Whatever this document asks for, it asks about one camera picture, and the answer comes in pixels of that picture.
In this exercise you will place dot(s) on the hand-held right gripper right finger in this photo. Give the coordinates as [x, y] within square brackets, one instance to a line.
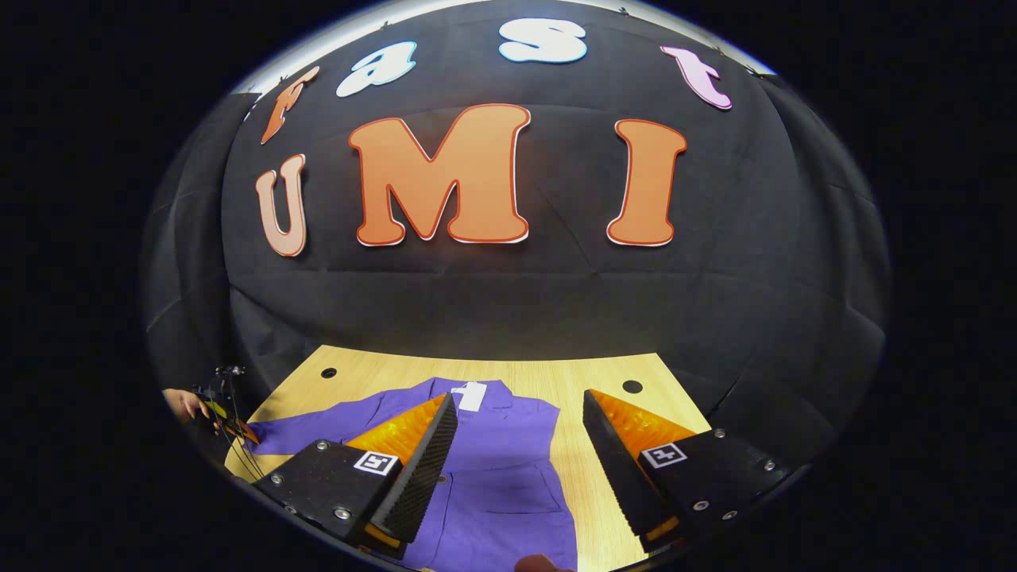
[616, 469]

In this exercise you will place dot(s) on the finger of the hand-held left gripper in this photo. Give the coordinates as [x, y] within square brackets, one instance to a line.
[238, 430]

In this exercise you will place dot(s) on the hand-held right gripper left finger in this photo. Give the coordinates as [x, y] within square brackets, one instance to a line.
[421, 477]

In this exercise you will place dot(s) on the purple button shirt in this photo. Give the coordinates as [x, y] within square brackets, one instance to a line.
[493, 477]

